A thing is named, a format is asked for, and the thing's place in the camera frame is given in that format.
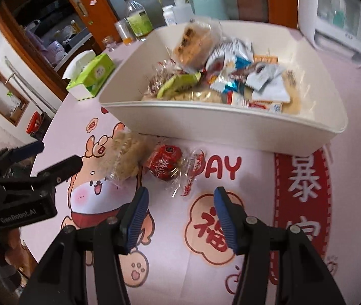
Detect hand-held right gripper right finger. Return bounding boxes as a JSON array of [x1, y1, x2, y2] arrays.
[[214, 187, 346, 305]]

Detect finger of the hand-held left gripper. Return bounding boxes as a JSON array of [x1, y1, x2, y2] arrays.
[[0, 141, 45, 174], [29, 156, 82, 189]]

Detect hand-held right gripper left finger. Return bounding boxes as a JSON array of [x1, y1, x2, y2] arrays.
[[18, 187, 149, 305]]

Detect clear red print wrapper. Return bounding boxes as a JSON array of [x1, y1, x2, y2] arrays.
[[172, 148, 206, 197]]

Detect clear puffed rice packet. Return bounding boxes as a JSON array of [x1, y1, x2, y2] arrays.
[[104, 130, 151, 186]]

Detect red round snack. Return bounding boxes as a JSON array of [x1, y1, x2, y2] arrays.
[[147, 144, 184, 181]]

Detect white plastic bin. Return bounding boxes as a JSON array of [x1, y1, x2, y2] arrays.
[[99, 19, 349, 153]]

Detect pile of mixed snacks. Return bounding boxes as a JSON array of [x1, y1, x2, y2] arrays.
[[141, 19, 302, 115]]

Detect red object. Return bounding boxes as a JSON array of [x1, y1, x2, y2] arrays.
[[26, 111, 43, 135]]

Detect lilac container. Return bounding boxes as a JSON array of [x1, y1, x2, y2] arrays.
[[45, 40, 68, 62]]

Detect green tissue box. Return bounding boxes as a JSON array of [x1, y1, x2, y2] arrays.
[[62, 50, 116, 101]]

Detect small glass jar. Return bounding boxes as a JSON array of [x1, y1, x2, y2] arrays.
[[102, 36, 117, 51]]

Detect small bottle orange contents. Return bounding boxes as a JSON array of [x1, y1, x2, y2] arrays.
[[114, 18, 137, 45]]

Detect glass bottle green label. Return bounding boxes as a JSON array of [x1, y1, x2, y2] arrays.
[[123, 0, 153, 42]]

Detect white pill bottle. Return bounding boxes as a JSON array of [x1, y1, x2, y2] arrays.
[[162, 5, 178, 26]]

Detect white squeeze wash bottle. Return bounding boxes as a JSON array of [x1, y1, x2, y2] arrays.
[[151, 0, 195, 24]]

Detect teal canister brown lid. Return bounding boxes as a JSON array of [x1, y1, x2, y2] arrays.
[[192, 0, 229, 21]]

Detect white countertop appliance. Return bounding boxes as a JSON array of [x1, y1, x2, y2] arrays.
[[296, 0, 361, 68]]

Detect wooden framed wall panel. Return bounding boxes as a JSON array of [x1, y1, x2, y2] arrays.
[[0, 67, 30, 126]]

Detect brass door handle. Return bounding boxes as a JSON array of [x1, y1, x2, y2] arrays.
[[72, 0, 89, 18]]

